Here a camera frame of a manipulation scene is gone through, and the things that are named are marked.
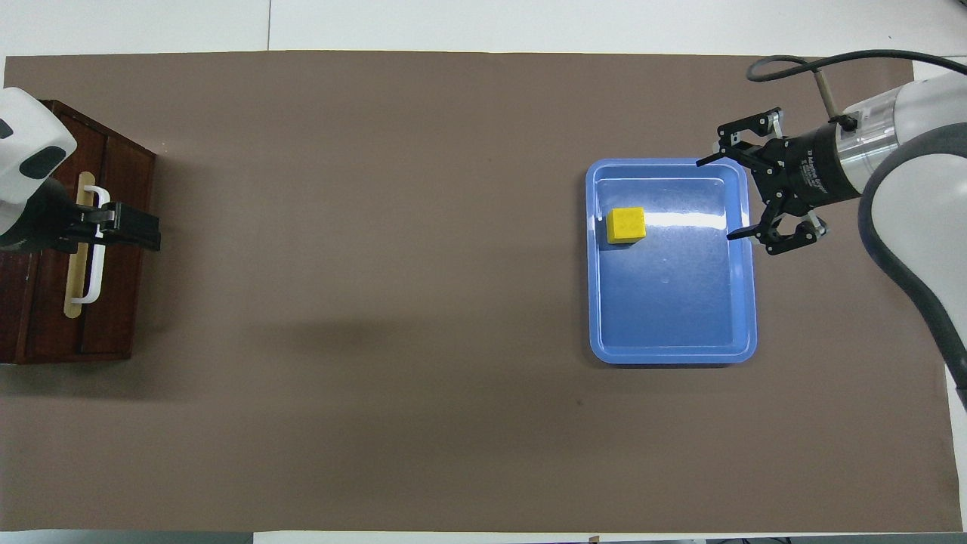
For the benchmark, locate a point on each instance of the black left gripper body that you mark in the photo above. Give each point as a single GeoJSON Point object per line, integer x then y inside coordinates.
{"type": "Point", "coordinates": [34, 227]}

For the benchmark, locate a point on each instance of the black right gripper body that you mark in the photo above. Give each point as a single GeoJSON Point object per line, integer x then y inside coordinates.
{"type": "Point", "coordinates": [812, 170]}

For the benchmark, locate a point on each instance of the yellow cube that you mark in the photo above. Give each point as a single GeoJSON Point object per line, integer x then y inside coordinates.
{"type": "Point", "coordinates": [625, 225]}

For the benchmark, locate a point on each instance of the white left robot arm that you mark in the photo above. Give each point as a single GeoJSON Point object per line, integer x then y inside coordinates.
{"type": "Point", "coordinates": [23, 128]}

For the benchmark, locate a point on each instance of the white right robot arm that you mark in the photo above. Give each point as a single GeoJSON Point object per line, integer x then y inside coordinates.
{"type": "Point", "coordinates": [906, 174]}

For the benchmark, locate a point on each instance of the dark wooden cabinet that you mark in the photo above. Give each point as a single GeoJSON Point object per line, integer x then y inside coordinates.
{"type": "Point", "coordinates": [121, 317]}

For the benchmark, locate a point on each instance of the blue plastic tray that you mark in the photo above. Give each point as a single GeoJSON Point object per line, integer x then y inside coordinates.
{"type": "Point", "coordinates": [672, 302]}

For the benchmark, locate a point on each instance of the brown table mat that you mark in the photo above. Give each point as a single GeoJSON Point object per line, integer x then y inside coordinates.
{"type": "Point", "coordinates": [378, 302]}

